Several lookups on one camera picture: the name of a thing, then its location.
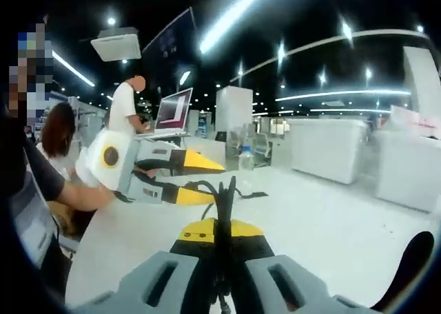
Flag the grey chest-worn device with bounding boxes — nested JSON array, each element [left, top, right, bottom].
[[10, 179, 58, 270]]

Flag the slanted white pillar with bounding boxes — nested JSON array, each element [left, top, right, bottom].
[[402, 45, 437, 115]]

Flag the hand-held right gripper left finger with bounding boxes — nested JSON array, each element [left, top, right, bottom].
[[68, 217, 220, 314]]

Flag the pile of white printed bags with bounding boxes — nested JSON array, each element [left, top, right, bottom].
[[389, 105, 441, 129]]

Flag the dark hanging ceiling sign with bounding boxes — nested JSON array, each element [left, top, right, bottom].
[[141, 6, 197, 59]]

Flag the white square column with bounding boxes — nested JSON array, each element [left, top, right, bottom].
[[216, 85, 254, 143]]

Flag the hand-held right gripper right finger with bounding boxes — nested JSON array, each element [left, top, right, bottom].
[[223, 218, 376, 314]]

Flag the white desktop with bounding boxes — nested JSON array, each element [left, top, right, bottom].
[[65, 140, 441, 310]]

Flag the clear water bottle blue cap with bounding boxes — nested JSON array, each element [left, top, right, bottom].
[[238, 144, 256, 172]]

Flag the person's dark shirt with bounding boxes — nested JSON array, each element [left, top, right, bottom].
[[0, 100, 66, 294]]

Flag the black data cable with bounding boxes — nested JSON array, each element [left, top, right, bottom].
[[185, 176, 252, 314]]

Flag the white ceiling air conditioner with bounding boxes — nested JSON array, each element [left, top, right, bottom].
[[90, 26, 143, 63]]

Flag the open silver laptop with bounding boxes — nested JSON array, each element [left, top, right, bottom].
[[136, 87, 194, 139]]

